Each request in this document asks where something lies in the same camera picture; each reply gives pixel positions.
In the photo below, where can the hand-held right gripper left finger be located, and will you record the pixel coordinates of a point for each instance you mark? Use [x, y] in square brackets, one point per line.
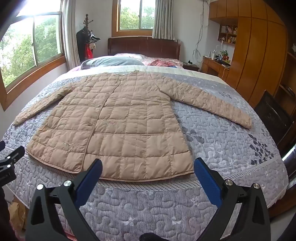
[89, 183]

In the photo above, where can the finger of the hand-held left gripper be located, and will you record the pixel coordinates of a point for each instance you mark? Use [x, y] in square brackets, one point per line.
[2, 146]
[12, 156]

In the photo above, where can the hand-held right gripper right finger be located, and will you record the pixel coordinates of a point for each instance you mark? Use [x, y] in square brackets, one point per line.
[208, 183]

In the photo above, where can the tan quilted jacket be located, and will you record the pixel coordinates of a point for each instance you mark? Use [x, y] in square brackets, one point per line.
[129, 120]

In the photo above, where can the brown paper bag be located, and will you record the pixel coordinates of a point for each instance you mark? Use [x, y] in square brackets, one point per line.
[17, 215]

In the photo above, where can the grey floral quilted bedspread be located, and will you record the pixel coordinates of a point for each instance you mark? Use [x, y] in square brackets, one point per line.
[219, 143]

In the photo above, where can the black chair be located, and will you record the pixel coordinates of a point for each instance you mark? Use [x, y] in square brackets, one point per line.
[272, 115]

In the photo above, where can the purple bed sheet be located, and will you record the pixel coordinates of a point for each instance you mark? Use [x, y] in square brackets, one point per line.
[75, 68]

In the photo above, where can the large wooden framed window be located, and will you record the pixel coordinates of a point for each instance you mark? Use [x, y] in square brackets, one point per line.
[44, 39]

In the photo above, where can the wooden desk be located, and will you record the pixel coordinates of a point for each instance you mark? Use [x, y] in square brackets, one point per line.
[212, 66]

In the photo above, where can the dark nightstand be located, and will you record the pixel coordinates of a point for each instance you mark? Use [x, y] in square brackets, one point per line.
[190, 67]

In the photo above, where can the grey pillow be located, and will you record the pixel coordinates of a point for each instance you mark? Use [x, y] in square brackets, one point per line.
[111, 62]

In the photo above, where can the black coat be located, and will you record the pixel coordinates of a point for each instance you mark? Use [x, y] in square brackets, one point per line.
[81, 48]

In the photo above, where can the red bag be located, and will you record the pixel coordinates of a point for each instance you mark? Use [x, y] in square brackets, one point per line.
[88, 52]

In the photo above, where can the red patterned cloth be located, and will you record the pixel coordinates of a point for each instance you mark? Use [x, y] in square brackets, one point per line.
[161, 63]

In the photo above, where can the plain beige curtain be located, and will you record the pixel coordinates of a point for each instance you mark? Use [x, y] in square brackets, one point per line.
[70, 34]

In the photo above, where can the wooden wardrobe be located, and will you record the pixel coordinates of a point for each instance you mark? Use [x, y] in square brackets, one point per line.
[254, 58]

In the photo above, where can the pink floral bedding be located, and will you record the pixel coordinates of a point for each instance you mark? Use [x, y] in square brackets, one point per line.
[129, 55]

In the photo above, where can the black white helmet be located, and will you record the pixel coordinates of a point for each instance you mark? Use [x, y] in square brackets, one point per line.
[94, 37]

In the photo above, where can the dark wooden headboard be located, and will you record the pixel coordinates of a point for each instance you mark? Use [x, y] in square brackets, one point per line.
[143, 46]

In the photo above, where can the wooden coat rack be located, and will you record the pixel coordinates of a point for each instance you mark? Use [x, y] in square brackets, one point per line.
[87, 23]

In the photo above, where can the patterned grey curtain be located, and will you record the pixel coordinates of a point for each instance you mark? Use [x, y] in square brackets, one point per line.
[164, 20]

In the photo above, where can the small wooden framed window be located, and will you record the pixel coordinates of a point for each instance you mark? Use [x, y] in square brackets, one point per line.
[129, 18]

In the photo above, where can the wooden wall shelf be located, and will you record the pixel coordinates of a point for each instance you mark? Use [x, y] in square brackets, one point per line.
[227, 34]

